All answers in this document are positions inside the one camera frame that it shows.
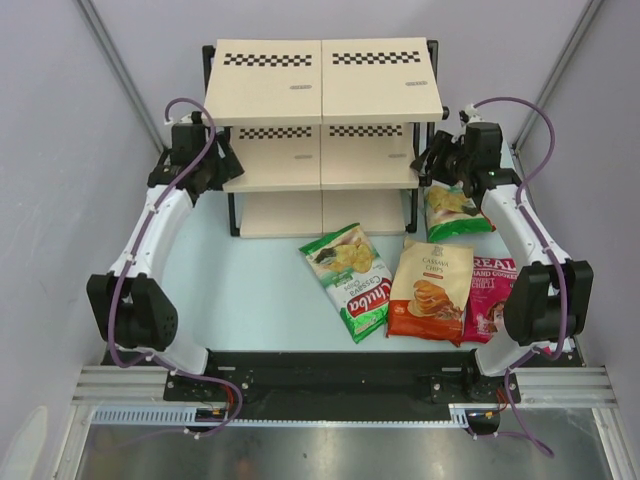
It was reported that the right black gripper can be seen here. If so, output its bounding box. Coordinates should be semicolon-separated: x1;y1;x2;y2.
408;131;472;187

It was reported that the green Chuba chips bag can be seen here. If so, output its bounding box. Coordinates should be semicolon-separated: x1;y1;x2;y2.
299;223;392;343
424;183;495;243

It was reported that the beige three-tier shelf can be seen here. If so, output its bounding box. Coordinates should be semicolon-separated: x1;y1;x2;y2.
202;37;448;238

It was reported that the orange cassava chips bag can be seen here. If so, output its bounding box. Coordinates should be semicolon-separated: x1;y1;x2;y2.
387;237;474;345

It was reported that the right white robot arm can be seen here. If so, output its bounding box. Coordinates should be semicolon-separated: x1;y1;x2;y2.
411;119;594;401

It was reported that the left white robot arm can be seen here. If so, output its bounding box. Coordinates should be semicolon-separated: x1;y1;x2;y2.
86;111;244;400

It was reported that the pink Real chips bag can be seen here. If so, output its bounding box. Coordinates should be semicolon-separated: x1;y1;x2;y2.
461;257;518;344

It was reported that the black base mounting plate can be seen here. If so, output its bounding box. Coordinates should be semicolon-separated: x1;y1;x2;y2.
163;349;522;426

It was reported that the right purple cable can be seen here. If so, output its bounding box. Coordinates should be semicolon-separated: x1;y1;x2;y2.
467;96;571;459

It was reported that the purple cable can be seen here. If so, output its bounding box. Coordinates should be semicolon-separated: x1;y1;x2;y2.
108;98;245;441
467;96;571;459

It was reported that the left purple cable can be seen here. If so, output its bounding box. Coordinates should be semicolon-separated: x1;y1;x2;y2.
108;98;245;441

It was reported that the white slotted cable duct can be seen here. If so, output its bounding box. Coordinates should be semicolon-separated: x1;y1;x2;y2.
91;405;468;428

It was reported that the aluminium rail frame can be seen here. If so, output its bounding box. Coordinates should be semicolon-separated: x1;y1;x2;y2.
57;358;639;479

